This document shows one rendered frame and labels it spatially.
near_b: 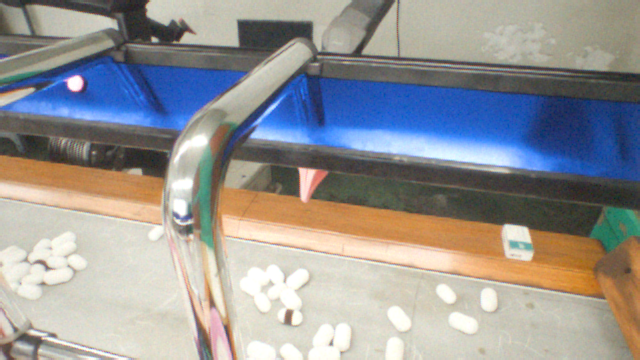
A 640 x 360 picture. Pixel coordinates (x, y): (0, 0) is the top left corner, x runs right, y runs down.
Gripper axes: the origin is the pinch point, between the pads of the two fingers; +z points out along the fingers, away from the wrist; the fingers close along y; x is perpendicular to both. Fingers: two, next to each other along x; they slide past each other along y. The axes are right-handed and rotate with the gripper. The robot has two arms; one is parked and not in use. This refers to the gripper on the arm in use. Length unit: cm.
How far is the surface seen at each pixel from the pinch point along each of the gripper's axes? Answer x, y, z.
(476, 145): -30.7, 18.1, 3.4
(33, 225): 6, -49, 12
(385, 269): 9.2, 12.5, 7.2
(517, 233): 11.0, 31.6, -2.2
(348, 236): 9.8, 5.9, 3.0
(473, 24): 133, 34, -144
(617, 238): 11.8, 45.9, -4.1
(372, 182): 159, -7, -56
